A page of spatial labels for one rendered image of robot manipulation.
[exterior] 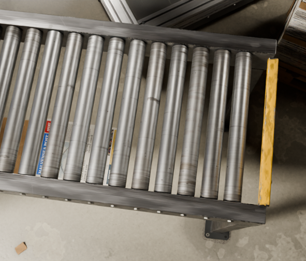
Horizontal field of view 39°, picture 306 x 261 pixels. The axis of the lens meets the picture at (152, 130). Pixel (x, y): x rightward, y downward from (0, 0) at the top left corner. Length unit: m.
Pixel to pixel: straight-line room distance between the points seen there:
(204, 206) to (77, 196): 0.35
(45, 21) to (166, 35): 0.37
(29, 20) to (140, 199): 0.65
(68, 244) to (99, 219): 0.18
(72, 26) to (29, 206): 0.99
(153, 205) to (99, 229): 0.84
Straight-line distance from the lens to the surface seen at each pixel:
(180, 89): 1.28
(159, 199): 1.20
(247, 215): 1.22
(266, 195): 1.22
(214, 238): 2.01
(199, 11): 2.06
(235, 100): 1.29
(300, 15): 1.72
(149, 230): 2.00
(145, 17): 2.03
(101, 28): 1.37
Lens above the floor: 2.00
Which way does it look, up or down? 75 degrees down
